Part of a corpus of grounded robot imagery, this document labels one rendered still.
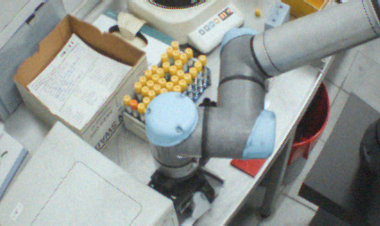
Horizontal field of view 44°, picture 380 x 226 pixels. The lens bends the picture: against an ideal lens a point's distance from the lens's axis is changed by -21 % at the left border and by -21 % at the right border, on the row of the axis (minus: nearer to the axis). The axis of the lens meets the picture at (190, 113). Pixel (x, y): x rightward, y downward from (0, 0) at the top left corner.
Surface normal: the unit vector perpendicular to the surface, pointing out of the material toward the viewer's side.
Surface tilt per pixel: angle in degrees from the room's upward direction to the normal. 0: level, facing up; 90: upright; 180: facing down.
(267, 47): 47
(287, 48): 59
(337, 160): 4
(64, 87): 1
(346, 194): 4
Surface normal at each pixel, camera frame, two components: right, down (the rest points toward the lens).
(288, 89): -0.04, -0.51
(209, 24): 0.26, -0.22
